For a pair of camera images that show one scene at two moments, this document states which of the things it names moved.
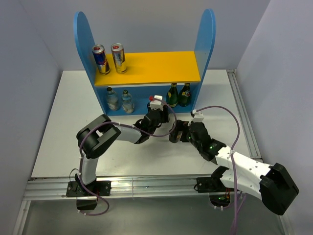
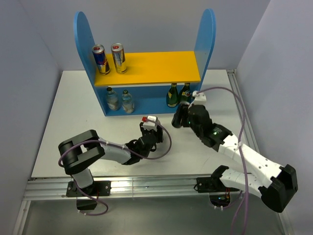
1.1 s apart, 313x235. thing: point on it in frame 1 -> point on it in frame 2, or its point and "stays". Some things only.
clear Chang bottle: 112,99 stays
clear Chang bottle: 127,104 stays
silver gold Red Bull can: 119,58 stays
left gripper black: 165,115 -> 158,134
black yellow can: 174,135 -> 178,106
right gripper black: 183,126 -> 183,110
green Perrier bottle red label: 184,95 stays
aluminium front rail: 46,188 stays
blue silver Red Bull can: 99,52 stays
